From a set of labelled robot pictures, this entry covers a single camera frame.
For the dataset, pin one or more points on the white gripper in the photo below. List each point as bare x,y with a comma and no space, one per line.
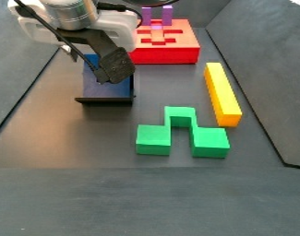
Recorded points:
75,15

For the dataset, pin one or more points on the blue U-shaped block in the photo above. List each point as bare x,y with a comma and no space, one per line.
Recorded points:
106,90

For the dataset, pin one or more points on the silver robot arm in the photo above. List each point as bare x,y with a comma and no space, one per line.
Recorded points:
75,15

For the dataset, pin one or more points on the black angle fixture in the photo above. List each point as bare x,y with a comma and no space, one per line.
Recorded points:
107,100

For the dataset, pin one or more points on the red puzzle base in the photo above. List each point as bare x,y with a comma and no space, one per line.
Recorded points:
165,45

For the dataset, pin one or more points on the purple U-shaped block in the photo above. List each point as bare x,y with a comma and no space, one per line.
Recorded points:
157,17

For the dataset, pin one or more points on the yellow long bar block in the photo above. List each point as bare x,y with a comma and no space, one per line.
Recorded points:
225,105

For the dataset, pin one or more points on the green zigzag block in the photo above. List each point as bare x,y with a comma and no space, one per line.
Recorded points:
206,141

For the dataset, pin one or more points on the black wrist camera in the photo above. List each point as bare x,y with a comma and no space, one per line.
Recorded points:
115,65

